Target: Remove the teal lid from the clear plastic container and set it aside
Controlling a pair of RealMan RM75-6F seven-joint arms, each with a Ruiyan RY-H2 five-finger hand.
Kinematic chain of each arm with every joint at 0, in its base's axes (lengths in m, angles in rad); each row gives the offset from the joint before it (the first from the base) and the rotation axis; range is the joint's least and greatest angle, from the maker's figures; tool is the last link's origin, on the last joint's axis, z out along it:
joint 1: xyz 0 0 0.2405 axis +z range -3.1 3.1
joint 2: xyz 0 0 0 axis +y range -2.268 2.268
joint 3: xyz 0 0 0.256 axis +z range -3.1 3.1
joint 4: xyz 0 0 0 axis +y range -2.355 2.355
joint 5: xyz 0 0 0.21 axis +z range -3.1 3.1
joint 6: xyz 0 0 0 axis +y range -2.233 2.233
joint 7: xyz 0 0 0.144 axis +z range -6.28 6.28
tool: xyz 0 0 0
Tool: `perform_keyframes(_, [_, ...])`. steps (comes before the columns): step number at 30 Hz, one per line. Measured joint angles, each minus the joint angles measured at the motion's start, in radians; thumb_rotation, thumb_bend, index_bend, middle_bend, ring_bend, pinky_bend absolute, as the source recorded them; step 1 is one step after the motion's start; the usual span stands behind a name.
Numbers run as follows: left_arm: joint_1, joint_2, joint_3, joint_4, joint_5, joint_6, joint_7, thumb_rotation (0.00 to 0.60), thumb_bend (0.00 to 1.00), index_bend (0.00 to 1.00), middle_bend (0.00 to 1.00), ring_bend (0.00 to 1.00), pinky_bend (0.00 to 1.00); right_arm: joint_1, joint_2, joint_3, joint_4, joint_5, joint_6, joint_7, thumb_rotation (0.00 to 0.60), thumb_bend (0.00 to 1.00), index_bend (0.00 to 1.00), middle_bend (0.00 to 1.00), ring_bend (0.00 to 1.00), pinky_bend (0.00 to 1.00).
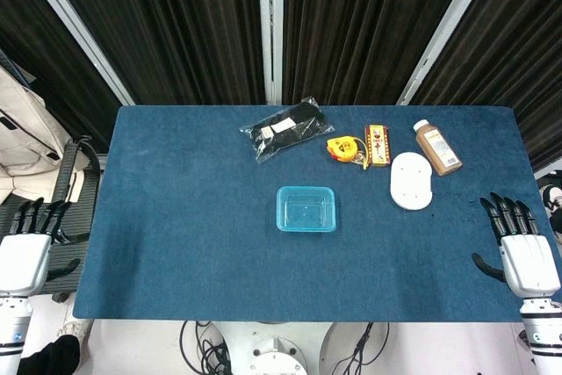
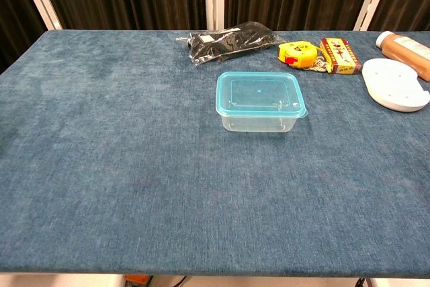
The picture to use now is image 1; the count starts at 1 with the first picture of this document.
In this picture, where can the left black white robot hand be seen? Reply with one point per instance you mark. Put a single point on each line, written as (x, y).
(24, 263)

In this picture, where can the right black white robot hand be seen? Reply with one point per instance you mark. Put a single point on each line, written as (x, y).
(529, 265)

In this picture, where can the clear plastic container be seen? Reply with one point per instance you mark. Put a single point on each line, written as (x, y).
(306, 225)

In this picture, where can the transparent blue plastic lid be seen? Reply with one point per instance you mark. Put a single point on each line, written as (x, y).
(306, 208)

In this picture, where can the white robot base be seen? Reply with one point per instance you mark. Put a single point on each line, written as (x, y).
(276, 348)

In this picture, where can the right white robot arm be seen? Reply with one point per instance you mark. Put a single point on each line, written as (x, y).
(544, 335)

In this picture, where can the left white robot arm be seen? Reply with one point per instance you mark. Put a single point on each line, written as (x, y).
(12, 331)

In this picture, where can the white black shoe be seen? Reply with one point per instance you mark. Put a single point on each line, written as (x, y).
(552, 204)

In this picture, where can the black mesh chair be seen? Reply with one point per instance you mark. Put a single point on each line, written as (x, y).
(72, 182)

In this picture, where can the black cloth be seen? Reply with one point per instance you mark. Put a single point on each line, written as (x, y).
(55, 357)

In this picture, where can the white oval board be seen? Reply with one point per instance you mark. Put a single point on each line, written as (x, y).
(410, 182)

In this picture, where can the brown bottle with white cap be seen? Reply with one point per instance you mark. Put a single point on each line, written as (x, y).
(439, 151)

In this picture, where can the blue fabric table mat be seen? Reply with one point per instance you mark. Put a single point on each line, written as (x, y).
(184, 239)

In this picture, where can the red yellow printed carton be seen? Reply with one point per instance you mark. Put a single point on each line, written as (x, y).
(377, 146)

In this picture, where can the yellow tape measure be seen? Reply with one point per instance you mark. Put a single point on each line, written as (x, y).
(340, 149)

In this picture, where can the black item in plastic bag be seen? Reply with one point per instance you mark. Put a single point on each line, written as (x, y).
(287, 131)

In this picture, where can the dark pleated curtain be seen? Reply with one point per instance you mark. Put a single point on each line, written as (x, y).
(184, 19)

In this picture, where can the silver aluminium frame post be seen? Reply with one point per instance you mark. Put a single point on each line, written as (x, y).
(270, 28)
(448, 28)
(74, 28)

